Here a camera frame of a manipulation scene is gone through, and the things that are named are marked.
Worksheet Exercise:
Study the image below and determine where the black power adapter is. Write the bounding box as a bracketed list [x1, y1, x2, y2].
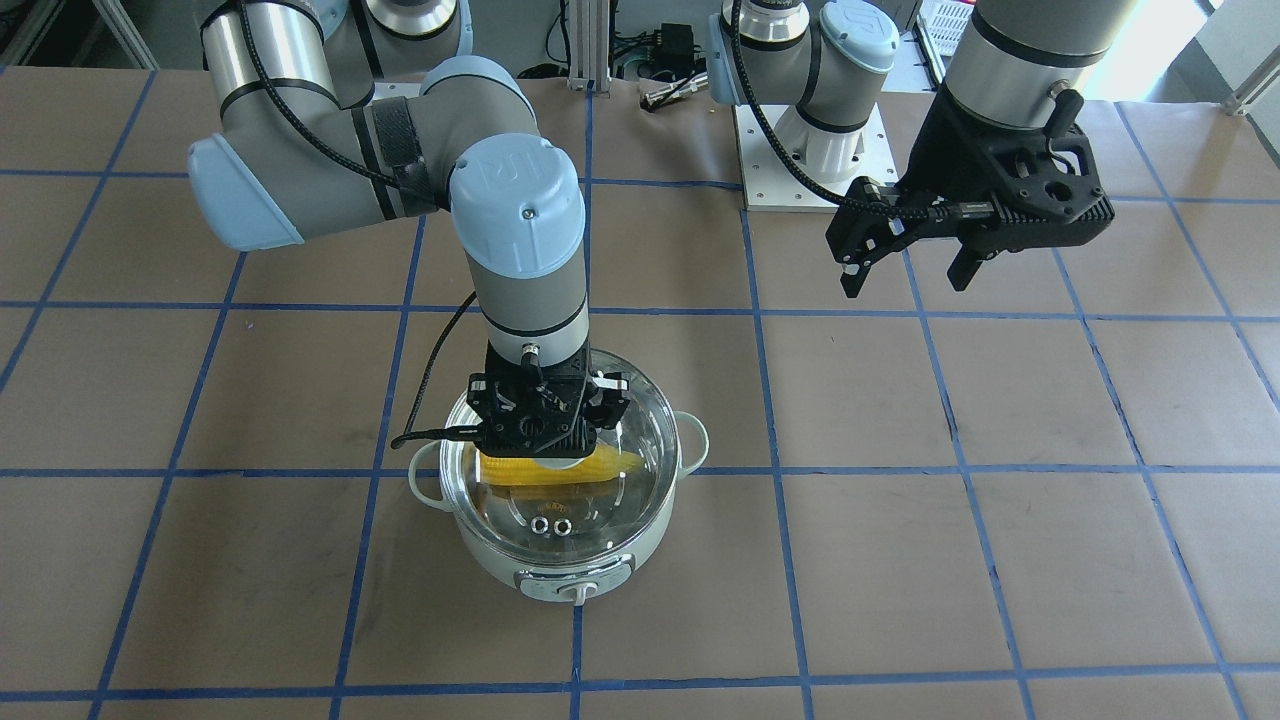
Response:
[650, 23, 698, 77]

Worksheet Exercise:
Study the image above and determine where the mint green cooking pot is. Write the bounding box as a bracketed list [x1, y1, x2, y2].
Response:
[407, 350, 710, 607]

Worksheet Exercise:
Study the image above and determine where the yellow corn cob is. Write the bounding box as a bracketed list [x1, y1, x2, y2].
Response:
[477, 445, 646, 488]

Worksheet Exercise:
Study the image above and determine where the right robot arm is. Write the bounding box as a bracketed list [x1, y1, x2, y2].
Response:
[187, 1, 628, 469]

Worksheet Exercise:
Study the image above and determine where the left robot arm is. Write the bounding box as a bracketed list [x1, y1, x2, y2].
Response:
[707, 1, 1133, 297]

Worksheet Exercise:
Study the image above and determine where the aluminium frame post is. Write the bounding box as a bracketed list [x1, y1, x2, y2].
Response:
[564, 0, 613, 96]

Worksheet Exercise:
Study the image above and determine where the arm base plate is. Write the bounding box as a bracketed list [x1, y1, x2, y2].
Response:
[733, 105, 899, 214]

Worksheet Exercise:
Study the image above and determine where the white plastic basket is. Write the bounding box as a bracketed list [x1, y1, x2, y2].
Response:
[918, 1, 977, 56]

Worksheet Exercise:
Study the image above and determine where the glass pot lid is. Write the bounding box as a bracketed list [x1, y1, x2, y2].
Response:
[440, 352, 681, 569]

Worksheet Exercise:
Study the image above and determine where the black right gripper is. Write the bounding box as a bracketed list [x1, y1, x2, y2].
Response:
[467, 345, 631, 459]

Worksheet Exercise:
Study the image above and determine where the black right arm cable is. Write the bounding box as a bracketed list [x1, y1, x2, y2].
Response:
[236, 0, 541, 451]

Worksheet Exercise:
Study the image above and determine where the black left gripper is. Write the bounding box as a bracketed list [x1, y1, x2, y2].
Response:
[826, 87, 1115, 299]

